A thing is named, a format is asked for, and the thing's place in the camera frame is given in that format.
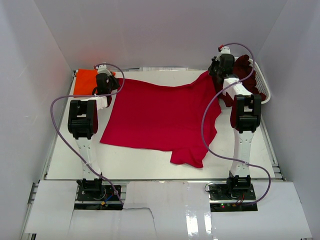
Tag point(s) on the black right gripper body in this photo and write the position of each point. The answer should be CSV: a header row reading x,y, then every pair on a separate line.
x,y
215,69

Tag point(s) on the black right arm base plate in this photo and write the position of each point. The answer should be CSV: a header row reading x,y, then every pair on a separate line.
x,y
222,200

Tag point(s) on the dark maroon t shirt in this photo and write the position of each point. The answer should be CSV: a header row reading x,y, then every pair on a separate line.
x,y
241,69

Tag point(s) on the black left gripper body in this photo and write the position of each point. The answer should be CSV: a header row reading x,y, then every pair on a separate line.
x,y
113,84

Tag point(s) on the orange folded t shirt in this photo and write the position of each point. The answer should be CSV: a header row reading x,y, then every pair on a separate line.
x,y
85,82

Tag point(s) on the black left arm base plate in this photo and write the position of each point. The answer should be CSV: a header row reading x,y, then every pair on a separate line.
x,y
97,200

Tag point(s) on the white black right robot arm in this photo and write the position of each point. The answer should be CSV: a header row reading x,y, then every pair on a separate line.
x,y
245,117

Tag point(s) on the white plastic laundry basket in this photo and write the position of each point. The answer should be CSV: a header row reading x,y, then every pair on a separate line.
x,y
261,81

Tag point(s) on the bright red t shirt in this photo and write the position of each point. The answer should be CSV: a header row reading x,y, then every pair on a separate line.
x,y
179,119

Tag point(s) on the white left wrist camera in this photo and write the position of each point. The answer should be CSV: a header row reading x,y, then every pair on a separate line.
x,y
102,68

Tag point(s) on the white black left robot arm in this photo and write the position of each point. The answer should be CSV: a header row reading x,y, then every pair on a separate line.
x,y
83,125

